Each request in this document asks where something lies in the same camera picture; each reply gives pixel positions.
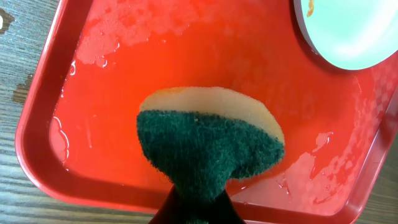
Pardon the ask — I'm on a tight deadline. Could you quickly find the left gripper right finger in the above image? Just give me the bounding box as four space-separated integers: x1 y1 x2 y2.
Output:
202 190 245 224

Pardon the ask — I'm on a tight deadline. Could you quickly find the red plastic tray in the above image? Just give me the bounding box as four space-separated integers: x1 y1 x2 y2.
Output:
16 1 397 223

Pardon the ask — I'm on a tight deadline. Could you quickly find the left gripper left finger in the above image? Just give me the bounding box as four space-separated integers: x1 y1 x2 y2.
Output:
149 187 190 224

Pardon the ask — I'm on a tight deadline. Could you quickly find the green yellow sponge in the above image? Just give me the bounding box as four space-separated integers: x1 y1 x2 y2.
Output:
136 86 286 203

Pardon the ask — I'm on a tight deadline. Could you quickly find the light blue plate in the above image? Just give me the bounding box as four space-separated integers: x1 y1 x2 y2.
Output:
293 0 397 70

